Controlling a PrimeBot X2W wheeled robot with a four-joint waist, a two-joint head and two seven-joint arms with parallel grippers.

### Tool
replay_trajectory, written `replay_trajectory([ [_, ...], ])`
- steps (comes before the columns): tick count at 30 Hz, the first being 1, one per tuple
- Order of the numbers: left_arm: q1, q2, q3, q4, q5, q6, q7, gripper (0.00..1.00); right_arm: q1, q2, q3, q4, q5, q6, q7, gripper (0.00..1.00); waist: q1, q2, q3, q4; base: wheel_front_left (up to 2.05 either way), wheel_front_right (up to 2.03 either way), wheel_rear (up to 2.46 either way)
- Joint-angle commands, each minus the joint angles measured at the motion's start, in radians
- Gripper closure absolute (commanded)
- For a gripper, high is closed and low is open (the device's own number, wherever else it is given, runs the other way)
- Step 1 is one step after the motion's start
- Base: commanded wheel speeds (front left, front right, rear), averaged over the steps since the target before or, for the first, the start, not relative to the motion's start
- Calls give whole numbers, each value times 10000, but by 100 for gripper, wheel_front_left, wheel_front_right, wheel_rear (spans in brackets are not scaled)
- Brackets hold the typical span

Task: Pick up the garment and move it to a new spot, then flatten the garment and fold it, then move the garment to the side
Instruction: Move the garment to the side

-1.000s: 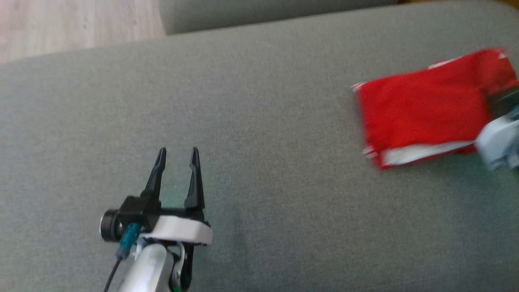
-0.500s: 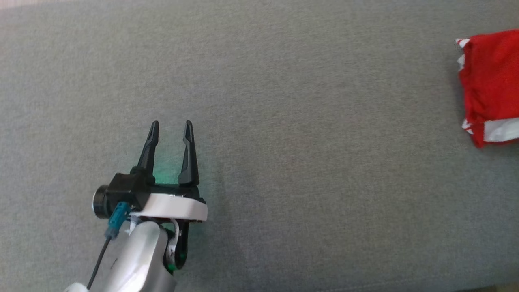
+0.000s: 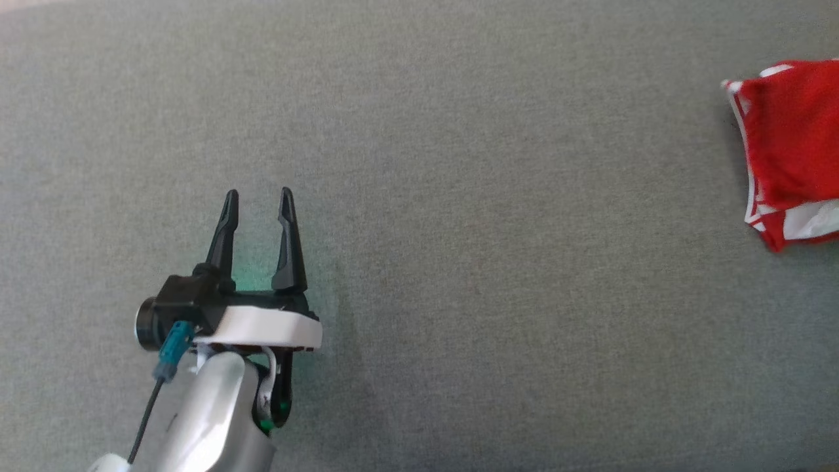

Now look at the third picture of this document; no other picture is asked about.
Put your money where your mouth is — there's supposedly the black cable teal connector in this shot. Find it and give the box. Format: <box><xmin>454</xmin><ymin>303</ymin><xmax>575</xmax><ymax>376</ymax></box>
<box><xmin>128</xmin><ymin>321</ymin><xmax>196</xmax><ymax>466</ymax></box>

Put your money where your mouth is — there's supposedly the large grey sofa ottoman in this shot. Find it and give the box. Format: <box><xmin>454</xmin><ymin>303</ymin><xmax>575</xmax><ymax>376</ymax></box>
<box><xmin>0</xmin><ymin>0</ymin><xmax>839</xmax><ymax>472</ymax></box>

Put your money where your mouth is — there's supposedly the red basketball jersey white trim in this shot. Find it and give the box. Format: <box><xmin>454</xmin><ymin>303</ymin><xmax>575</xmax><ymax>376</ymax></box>
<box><xmin>721</xmin><ymin>58</ymin><xmax>839</xmax><ymax>254</ymax></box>

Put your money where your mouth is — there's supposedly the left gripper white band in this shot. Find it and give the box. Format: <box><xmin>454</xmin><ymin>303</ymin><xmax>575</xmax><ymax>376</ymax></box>
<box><xmin>193</xmin><ymin>187</ymin><xmax>324</xmax><ymax>433</ymax></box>

